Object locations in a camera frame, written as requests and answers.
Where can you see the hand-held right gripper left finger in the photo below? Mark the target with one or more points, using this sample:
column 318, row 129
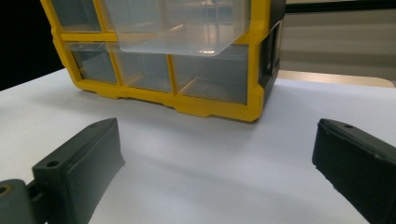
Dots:
column 81, row 165

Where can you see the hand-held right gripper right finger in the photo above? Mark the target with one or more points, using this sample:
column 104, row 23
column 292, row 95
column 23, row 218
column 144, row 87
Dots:
column 358, row 165

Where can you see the yellow black drawer cabinet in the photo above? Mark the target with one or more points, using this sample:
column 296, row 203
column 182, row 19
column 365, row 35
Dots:
column 214, row 107

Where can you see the large clear plastic drawer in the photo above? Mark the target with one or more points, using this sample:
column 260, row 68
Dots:
column 183, row 28

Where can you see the small clear plastic drawer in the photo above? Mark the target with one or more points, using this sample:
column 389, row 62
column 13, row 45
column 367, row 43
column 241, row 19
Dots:
column 76, row 14
column 93, row 63

